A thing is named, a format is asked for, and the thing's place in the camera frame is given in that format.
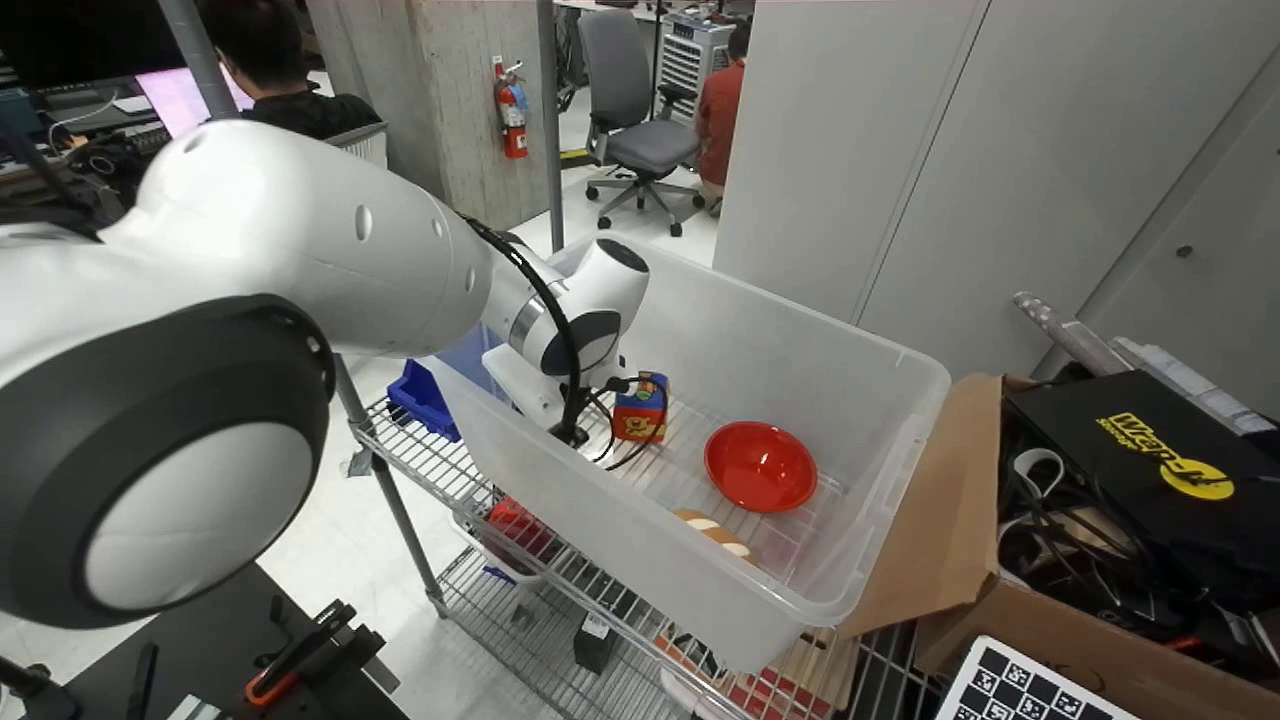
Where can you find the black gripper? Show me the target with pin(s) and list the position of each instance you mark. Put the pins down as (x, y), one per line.
(573, 424)

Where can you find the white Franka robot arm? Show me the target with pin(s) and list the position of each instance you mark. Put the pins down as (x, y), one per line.
(265, 240)

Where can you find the red bowl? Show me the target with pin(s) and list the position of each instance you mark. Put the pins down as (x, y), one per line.
(760, 464)

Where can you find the red object under shelf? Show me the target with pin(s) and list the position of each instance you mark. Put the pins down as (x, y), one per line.
(522, 521)

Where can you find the small black device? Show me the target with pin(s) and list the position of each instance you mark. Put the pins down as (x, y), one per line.
(595, 644)

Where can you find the clear plastic storage bin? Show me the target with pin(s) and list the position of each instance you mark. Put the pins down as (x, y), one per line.
(852, 387)

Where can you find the grey office chair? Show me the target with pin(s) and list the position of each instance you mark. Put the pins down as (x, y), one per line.
(647, 140)

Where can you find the thin grey metal pole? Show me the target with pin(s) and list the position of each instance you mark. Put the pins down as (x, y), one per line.
(548, 120)

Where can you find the red fire extinguisher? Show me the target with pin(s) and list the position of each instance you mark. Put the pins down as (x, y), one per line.
(511, 120)

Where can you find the person in orange shirt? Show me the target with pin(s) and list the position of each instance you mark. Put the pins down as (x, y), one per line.
(722, 120)

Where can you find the orange white printed package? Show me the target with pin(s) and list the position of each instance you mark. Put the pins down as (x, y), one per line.
(784, 697)

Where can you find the black tool with orange grip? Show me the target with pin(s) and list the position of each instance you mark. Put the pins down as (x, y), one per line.
(300, 663)

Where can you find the cardboard box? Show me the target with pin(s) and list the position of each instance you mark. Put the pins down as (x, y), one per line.
(935, 521)

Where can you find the person in black shirt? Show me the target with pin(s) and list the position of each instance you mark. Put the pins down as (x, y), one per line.
(306, 112)

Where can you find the silver wrapped tube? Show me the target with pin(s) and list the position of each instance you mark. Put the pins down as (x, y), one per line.
(1064, 335)

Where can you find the laptop with pink screen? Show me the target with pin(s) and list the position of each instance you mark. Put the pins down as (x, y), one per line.
(172, 103)

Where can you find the thick grey metal pole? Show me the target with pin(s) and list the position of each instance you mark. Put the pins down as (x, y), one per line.
(200, 61)

